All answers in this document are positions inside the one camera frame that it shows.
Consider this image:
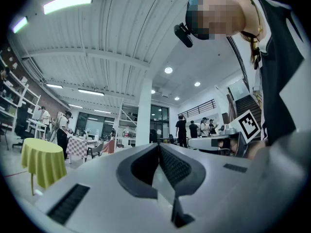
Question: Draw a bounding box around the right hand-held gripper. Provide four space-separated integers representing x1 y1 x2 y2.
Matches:
188 109 262 158

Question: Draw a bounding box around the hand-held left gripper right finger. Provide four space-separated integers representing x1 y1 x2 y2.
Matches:
159 143 265 233

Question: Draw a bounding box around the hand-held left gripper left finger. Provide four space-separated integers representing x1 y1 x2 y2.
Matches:
34 143 177 233

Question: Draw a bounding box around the person's right forearm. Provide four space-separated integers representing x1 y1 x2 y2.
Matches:
246 139 269 160

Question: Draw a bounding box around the grey chair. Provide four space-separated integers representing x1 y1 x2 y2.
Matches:
85 142 104 162

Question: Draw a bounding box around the pink cloth table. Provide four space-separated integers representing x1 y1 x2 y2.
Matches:
101 139 115 154

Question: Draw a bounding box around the black metal railing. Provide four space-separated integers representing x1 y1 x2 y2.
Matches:
177 99 216 118

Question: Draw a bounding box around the checkered cloth table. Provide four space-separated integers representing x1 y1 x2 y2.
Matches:
66 136 98 164

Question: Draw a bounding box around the white metal rack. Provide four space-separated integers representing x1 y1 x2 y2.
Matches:
116 98 139 150

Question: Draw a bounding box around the yellow-green cloth round table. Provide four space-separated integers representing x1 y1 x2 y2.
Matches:
20 137 68 196

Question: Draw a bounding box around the white square pillar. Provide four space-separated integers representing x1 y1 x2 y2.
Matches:
135 78 153 147

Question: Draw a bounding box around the white desk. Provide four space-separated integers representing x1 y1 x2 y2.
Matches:
26 118 47 139

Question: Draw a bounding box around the black office chair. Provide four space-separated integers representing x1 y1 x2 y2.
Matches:
12 104 35 152

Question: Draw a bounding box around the black white striped shirt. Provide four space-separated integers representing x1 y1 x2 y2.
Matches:
251 0 311 147

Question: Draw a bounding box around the person's head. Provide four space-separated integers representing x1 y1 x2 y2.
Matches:
186 0 268 42

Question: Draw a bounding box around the ceiling air conditioner unit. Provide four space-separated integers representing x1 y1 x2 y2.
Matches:
21 57 46 82

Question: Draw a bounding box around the black head camera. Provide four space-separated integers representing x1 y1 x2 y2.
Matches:
173 22 194 48

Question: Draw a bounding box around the white wall shelf unit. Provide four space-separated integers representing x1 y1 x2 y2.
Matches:
0 54 41 131

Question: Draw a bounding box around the gold necklace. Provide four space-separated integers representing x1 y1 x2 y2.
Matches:
251 0 265 35

